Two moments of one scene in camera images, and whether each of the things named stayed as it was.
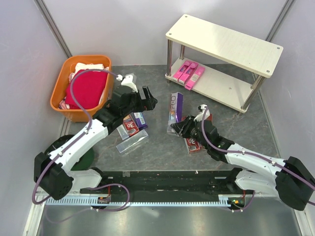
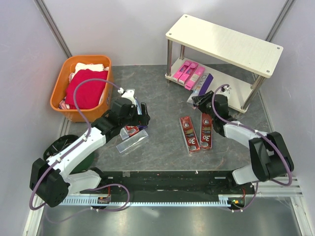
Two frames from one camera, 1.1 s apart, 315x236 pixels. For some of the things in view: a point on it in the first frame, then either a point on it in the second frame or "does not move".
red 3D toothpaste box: (130, 126) does not move
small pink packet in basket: (62, 105) does not move
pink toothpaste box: (188, 73) does not move
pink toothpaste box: (178, 74) does not move
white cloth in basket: (79, 66) does not move
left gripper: (148, 104) -> (142, 119)
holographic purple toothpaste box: (175, 110) -> (202, 86)
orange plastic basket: (62, 82) does not move
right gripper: (179, 126) -> (200, 101)
